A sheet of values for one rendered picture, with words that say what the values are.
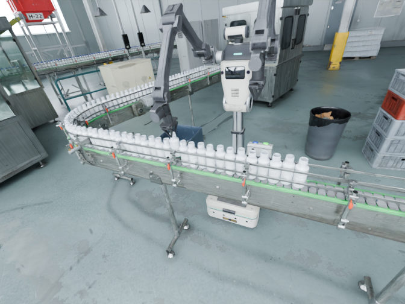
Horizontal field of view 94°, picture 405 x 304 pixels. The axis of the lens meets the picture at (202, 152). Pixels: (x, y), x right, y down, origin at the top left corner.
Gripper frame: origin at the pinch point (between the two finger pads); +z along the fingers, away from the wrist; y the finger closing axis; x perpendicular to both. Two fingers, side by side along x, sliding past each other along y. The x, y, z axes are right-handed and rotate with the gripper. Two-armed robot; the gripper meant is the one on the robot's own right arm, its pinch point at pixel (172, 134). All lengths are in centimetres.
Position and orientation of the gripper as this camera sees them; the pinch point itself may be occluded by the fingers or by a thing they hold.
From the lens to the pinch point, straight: 115.2
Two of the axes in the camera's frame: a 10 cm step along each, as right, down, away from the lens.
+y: -3.8, 6.4, -6.7
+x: 9.1, 1.5, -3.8
